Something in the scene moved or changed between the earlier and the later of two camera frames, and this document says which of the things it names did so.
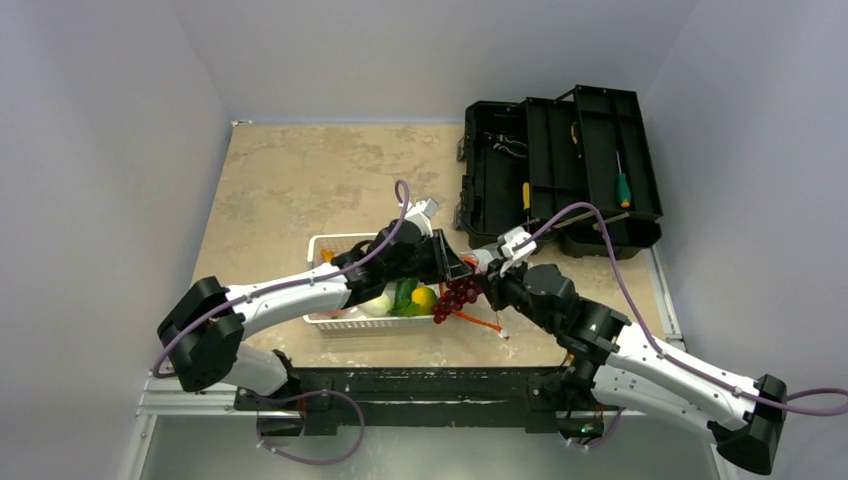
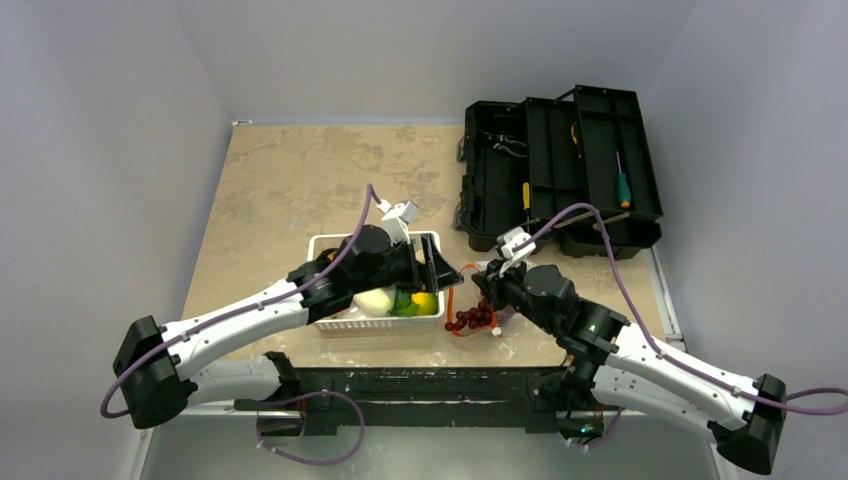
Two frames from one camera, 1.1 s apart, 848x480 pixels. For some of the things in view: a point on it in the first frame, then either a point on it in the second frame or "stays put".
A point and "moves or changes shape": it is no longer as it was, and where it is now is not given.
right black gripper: x=497 y=273 stays put
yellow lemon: x=426 y=298 stays put
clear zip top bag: x=464 y=295 moves or changes shape
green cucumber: x=403 y=306 stays put
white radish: x=377 y=307 stays put
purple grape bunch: x=457 y=291 → x=474 y=317
